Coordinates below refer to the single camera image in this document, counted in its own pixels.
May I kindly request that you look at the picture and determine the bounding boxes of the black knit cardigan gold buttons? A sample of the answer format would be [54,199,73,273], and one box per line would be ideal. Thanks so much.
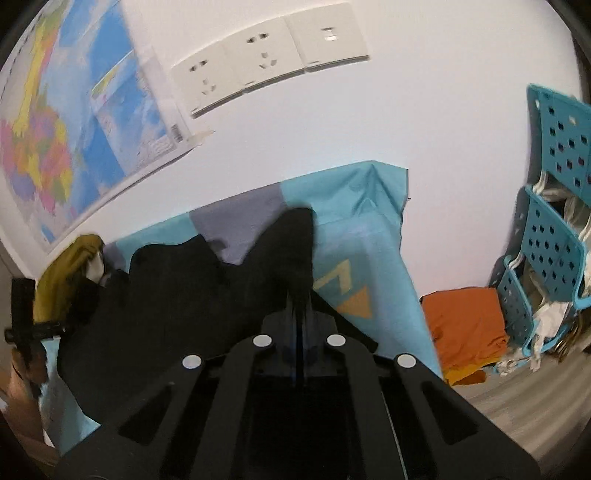
[57,207,379,423]

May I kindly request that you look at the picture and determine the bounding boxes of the left hand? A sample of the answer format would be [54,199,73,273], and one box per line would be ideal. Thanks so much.
[8,342,48,400]

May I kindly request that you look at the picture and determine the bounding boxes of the mustard yellow folded garment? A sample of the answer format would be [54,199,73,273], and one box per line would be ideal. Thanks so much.
[33,234,104,324]

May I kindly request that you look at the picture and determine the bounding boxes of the cream folded garment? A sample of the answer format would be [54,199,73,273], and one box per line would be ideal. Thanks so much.
[85,252,108,285]

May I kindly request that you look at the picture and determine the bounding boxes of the orange folded cloth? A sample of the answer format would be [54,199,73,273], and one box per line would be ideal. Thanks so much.
[421,287,509,386]

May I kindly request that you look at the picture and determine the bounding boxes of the teal perforated plastic basket rack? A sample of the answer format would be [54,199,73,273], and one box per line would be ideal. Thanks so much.
[495,85,590,375]

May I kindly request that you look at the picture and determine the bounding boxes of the colourful world map poster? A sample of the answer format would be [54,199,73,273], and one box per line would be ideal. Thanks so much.
[1,1,202,251]

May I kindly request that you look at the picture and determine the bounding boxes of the white wall socket panel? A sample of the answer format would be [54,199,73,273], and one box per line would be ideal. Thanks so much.
[170,3,370,118]

